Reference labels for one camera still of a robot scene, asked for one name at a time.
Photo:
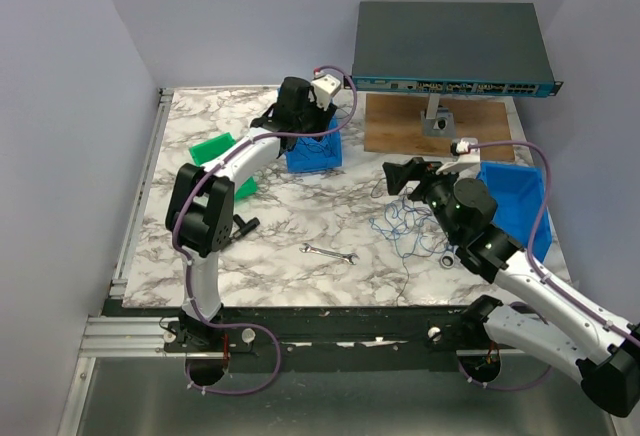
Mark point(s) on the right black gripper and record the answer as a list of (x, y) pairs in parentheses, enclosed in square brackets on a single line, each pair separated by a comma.
[(414, 169)]

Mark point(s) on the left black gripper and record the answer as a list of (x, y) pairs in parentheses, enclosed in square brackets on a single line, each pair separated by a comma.
[(322, 116)]

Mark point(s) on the blue bin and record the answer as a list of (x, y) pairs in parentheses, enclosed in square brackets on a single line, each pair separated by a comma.
[(310, 155), (518, 192)]

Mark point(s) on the green plastic bin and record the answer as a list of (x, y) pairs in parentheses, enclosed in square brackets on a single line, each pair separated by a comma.
[(211, 149)]

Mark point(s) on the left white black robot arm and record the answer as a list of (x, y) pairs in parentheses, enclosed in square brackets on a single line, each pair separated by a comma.
[(201, 209)]

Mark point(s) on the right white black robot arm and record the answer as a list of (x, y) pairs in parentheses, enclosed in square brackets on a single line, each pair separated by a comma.
[(593, 346)]

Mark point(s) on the brown wooden board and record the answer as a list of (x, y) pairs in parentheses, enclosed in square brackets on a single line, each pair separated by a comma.
[(393, 125)]

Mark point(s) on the ratcheting combination wrench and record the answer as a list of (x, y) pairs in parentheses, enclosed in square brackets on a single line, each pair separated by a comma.
[(447, 259)]

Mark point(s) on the small open-end wrench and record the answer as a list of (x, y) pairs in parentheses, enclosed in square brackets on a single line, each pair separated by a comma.
[(346, 257)]

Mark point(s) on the black T-shaped tool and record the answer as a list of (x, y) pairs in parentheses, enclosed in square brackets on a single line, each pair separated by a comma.
[(244, 227)]

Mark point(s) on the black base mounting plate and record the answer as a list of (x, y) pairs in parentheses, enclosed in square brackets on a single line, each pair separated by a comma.
[(264, 360)]

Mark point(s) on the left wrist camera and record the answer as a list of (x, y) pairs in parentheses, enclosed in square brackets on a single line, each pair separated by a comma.
[(324, 87)]

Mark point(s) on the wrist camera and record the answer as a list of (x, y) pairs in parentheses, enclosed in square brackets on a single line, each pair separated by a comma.
[(466, 156), (324, 87)]

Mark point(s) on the grey metal switch stand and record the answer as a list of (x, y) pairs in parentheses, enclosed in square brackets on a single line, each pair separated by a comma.
[(436, 120)]

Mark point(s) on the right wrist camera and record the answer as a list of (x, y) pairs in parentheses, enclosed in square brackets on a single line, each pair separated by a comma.
[(466, 156)]

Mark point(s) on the teal network switch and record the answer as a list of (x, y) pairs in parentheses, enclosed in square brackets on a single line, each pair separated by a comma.
[(466, 48)]

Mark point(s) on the aluminium frame rail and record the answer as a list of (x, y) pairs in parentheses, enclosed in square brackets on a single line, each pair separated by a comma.
[(439, 329)]

